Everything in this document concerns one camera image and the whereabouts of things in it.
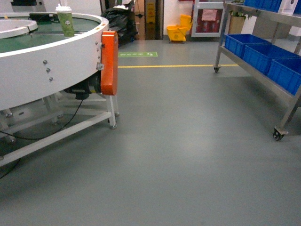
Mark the blue bin on cart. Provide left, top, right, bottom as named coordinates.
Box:
left=267, top=58, right=301, bottom=96
left=224, top=34, right=271, bottom=58
left=243, top=44, right=300, bottom=75

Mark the orange motor cover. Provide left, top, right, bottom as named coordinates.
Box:
left=101, top=31, right=119, bottom=96

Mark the black garbage bag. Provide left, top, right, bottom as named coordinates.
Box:
left=101, top=8, right=138, bottom=46

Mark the white round conveyor table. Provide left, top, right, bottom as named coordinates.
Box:
left=0, top=13, right=119, bottom=167

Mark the steel wheeled shelf cart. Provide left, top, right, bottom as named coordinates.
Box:
left=214, top=15, right=301, bottom=141

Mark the yellow mop bucket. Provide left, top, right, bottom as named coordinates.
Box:
left=166, top=14, right=193, bottom=42

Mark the green paper cup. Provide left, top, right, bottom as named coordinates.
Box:
left=55, top=4, right=75, bottom=37

